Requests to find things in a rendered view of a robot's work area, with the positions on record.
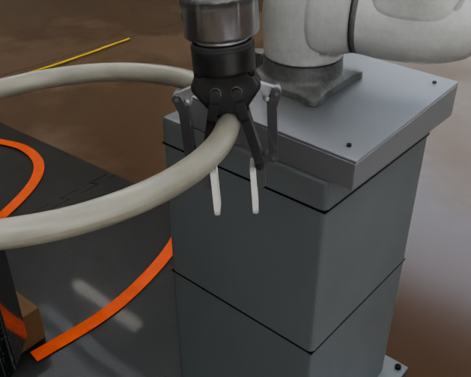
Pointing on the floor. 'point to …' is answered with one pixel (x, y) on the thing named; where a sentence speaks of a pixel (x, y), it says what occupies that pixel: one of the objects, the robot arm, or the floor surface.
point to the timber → (34, 329)
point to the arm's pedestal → (289, 268)
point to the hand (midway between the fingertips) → (234, 188)
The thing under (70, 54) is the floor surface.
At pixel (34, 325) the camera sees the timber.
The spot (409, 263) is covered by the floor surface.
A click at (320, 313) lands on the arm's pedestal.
